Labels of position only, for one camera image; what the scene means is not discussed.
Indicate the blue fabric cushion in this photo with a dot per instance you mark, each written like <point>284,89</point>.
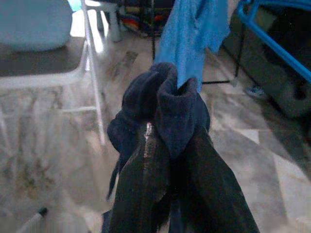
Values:
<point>31,21</point>

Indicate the grey green leather sofa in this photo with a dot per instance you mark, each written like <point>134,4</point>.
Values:
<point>279,85</point>

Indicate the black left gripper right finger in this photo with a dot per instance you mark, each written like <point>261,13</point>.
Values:
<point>209,194</point>

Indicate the grey folding chair white frame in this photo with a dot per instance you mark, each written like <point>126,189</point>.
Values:
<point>36,60</point>

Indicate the blue plastic hanger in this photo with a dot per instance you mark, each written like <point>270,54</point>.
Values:
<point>279,51</point>

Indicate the navy blue garment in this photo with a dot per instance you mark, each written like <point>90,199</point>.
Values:
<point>175,109</point>

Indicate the white child chair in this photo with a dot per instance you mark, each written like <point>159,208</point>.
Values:
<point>116,24</point>

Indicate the bright blue shirt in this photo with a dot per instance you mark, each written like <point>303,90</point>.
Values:
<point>189,36</point>

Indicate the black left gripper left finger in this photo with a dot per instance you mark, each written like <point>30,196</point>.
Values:
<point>141,189</point>

